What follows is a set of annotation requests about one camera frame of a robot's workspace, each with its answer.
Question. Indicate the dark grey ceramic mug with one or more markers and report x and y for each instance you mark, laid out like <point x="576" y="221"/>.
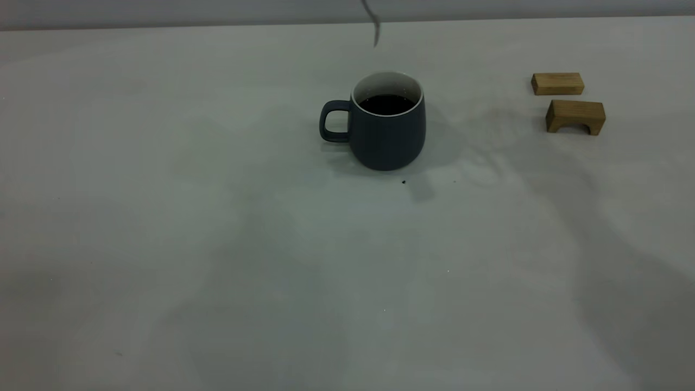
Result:
<point x="388" y="141"/>

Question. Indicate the dark coffee liquid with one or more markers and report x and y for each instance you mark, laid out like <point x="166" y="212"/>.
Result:
<point x="387" y="105"/>

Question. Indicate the flat rectangular wooden block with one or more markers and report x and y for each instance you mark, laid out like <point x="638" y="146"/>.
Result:
<point x="556" y="84"/>

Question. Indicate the arched wooden block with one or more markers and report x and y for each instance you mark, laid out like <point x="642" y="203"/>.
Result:
<point x="575" y="111"/>

